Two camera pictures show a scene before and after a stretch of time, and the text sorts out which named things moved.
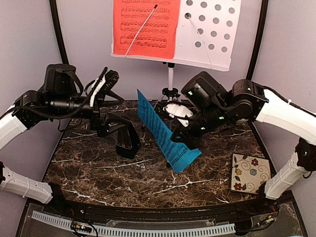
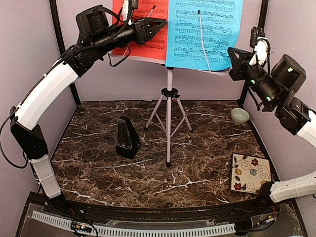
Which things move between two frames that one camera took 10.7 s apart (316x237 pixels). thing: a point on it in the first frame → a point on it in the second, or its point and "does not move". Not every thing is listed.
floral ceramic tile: (248, 173) does not move
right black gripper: (182, 135) → (238, 64)
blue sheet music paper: (180, 155) → (200, 33)
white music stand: (208, 29) → (169, 111)
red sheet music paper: (145, 28) does not move
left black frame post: (59, 31) does not move
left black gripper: (101, 126) → (143, 30)
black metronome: (128, 143) does not move
